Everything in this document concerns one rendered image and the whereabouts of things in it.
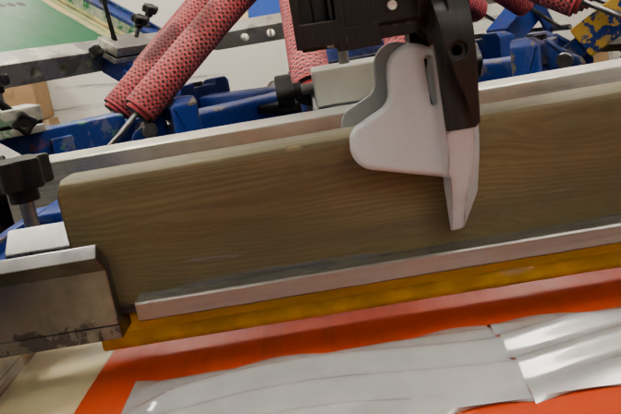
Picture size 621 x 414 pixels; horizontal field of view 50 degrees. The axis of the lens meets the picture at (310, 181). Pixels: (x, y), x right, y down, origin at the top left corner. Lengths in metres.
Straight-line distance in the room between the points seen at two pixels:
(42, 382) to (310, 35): 0.23
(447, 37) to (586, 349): 0.15
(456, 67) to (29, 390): 0.27
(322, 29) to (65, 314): 0.19
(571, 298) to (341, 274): 0.12
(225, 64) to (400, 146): 4.20
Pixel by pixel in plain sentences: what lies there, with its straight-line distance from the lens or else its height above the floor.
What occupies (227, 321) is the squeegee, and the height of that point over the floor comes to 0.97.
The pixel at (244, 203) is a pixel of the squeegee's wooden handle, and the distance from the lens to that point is 0.34.
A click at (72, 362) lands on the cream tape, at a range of 0.41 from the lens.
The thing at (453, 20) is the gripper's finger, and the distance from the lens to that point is 0.30.
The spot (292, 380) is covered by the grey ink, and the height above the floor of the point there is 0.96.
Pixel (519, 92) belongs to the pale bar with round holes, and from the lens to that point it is 0.59.
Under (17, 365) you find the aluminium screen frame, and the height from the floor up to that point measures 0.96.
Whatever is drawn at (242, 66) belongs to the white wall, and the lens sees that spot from 4.49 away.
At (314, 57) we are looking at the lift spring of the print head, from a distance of 0.81.
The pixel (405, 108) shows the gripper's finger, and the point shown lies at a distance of 0.31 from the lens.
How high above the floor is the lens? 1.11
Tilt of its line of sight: 13 degrees down
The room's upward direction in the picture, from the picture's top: 10 degrees counter-clockwise
